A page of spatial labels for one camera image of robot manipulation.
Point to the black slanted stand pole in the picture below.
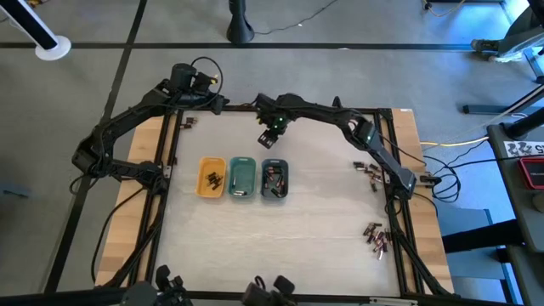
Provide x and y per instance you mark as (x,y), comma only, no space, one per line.
(25,19)

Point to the dark side desk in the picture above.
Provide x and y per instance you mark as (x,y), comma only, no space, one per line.
(523,221)

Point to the green plastic bin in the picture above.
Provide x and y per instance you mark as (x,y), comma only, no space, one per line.
(246,170)

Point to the red and black device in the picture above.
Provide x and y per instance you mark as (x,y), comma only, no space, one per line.
(533,172)

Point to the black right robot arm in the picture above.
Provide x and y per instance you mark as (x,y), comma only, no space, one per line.
(382,157)

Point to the slate blue plastic bin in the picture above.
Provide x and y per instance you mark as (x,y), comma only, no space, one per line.
(265,162)

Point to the black floor stand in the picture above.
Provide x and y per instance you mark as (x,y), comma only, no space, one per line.
(240,30)

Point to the silver frame bracket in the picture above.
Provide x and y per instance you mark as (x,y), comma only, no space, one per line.
(393,302)

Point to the black desk leg bar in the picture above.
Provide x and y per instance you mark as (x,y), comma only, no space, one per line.
(480,238)

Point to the printed marker sheet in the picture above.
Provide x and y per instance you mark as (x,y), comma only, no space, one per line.
(523,149)

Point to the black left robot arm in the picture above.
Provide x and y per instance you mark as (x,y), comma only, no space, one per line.
(119,123)

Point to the black floor stand bar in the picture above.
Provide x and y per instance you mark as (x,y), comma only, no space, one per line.
(489,109)

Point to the yellow plastic bin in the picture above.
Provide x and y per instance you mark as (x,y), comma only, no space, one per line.
(202,191)

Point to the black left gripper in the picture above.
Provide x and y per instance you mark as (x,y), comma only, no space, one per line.
(191,91)

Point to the black and silver AAA battery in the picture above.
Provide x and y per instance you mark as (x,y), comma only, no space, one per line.
(234,180)

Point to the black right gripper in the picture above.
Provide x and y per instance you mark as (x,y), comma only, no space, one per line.
(276,112)

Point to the white mounting plate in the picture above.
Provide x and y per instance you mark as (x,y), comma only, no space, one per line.
(387,177)

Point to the white round stand base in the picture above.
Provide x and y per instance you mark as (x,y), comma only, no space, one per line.
(59,49)

